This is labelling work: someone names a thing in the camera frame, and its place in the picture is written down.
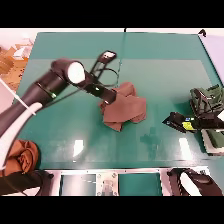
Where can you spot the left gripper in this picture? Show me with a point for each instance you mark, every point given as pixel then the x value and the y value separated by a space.
pixel 100 91

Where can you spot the brown T-shirt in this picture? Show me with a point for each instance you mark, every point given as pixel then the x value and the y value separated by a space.
pixel 128 108

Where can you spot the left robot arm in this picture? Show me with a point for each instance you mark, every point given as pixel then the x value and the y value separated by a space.
pixel 40 90

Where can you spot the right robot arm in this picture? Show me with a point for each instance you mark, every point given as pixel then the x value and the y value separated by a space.
pixel 193 181

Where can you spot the orange-brown garment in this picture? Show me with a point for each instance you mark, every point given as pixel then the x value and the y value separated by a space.
pixel 23 155

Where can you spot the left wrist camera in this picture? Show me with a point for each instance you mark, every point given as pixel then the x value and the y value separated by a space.
pixel 108 55

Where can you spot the silver frame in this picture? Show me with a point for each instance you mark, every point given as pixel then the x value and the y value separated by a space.
pixel 106 183

